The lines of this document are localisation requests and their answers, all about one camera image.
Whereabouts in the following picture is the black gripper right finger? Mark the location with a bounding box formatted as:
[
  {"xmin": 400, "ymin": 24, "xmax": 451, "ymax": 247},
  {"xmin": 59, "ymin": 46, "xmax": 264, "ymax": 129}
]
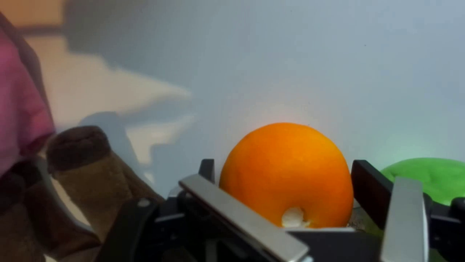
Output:
[{"xmin": 349, "ymin": 158, "xmax": 465, "ymax": 262}]

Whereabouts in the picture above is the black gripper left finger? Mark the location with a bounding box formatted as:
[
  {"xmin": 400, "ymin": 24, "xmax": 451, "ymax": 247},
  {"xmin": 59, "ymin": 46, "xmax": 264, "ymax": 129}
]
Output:
[{"xmin": 95, "ymin": 158, "xmax": 310, "ymax": 262}]

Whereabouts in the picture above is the bright green toy apple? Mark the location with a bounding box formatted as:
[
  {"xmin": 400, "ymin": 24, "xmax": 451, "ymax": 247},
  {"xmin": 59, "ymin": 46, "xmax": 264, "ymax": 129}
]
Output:
[{"xmin": 380, "ymin": 156, "xmax": 465, "ymax": 207}]

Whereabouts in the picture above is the orange toy fruit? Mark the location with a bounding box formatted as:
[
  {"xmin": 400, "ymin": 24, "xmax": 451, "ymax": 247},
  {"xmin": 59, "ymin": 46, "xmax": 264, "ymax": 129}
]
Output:
[{"xmin": 217, "ymin": 120, "xmax": 354, "ymax": 229}]

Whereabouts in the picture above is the brown plush reindeer toy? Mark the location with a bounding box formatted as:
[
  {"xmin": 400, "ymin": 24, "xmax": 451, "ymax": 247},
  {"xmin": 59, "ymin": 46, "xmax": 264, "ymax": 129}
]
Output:
[{"xmin": 0, "ymin": 123, "xmax": 165, "ymax": 262}]

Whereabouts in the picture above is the pink cloth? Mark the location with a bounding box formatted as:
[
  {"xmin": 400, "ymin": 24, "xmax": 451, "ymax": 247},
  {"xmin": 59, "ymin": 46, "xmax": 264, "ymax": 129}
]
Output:
[{"xmin": 0, "ymin": 12, "xmax": 56, "ymax": 178}]

